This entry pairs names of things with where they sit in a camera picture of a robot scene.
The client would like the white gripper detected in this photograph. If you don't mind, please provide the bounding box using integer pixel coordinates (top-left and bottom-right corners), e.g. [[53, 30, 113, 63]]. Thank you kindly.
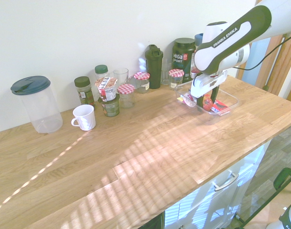
[[190, 69, 228, 113]]

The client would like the wooden door frame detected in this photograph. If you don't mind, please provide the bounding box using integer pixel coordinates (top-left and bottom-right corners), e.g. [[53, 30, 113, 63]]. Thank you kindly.
[[235, 31, 291, 104]]

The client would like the green metal stand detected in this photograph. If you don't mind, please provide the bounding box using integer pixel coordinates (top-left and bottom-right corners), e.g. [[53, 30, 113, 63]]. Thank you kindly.
[[235, 168, 291, 229]]

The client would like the small yellow red packet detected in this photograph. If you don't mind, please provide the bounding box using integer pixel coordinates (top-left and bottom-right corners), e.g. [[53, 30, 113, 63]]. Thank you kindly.
[[177, 93, 196, 107]]

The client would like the dark green shaker bottle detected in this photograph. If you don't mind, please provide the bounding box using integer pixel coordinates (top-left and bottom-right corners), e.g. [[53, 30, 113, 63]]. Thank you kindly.
[[145, 44, 164, 89]]

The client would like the white cabinet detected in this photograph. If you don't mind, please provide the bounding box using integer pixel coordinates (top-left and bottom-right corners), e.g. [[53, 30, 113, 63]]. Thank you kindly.
[[164, 140, 272, 229]]

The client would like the spice jar with green lid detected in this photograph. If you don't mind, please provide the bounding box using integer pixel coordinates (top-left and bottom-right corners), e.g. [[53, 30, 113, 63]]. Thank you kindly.
[[74, 76, 96, 107]]

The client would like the silver drawer handle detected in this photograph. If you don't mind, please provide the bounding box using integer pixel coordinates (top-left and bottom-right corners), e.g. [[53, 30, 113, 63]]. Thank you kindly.
[[214, 173, 239, 192]]

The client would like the white shaker with green lid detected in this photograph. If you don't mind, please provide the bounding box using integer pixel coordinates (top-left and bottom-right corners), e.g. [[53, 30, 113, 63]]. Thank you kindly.
[[94, 64, 110, 82]]

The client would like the clear plastic container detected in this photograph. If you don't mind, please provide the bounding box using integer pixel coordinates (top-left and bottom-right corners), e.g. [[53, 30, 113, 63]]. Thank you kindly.
[[174, 80, 239, 117]]

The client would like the white and green device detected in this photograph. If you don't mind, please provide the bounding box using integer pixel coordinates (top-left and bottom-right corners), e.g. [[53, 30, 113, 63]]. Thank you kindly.
[[266, 198, 291, 229]]

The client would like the green Vega protein tub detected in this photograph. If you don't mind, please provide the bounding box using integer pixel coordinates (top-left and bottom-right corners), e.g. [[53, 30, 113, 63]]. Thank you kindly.
[[171, 38, 197, 81]]

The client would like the white ceramic mug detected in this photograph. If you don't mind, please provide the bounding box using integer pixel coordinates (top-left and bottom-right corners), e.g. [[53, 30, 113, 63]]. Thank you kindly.
[[71, 104, 97, 131]]

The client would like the bottle with blue lid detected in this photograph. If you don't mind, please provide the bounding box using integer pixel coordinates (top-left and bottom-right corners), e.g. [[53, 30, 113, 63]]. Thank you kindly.
[[194, 33, 204, 47]]

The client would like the clear drinking glass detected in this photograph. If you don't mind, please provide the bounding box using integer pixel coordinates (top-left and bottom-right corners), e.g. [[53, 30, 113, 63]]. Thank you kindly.
[[113, 68, 129, 86]]

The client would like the white instant noodle cup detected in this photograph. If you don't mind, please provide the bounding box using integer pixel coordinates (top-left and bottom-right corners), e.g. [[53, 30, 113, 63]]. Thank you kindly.
[[94, 76, 119, 102]]

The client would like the clear pitcher with blue lid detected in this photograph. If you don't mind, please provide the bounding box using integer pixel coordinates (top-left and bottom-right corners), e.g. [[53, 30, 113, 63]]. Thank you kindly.
[[10, 75, 64, 134]]

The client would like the black cable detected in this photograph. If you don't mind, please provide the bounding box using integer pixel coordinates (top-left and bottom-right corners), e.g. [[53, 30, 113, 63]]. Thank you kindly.
[[232, 31, 291, 71]]

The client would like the small dark green jar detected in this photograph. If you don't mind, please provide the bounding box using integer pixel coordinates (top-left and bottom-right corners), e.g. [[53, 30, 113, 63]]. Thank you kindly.
[[98, 94, 120, 117]]

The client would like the red snack packet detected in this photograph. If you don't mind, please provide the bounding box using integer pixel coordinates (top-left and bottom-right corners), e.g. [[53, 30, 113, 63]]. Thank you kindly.
[[211, 100, 230, 115]]

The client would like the glass jar red checkered lid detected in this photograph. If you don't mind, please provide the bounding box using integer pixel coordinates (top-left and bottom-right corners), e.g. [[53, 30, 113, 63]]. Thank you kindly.
[[168, 69, 185, 90], [117, 83, 136, 109], [132, 72, 151, 94]]

